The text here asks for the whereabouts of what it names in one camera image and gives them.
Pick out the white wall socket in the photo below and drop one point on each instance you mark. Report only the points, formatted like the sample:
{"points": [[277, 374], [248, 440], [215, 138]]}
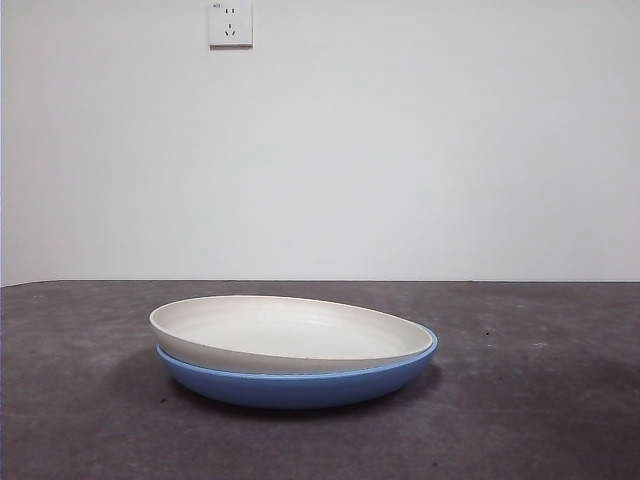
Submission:
{"points": [[230, 25]]}

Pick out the white round plate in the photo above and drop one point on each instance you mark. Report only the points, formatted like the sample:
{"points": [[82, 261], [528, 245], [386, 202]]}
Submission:
{"points": [[290, 330]]}

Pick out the blue round plate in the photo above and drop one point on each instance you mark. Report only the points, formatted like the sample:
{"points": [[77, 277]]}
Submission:
{"points": [[300, 392]]}

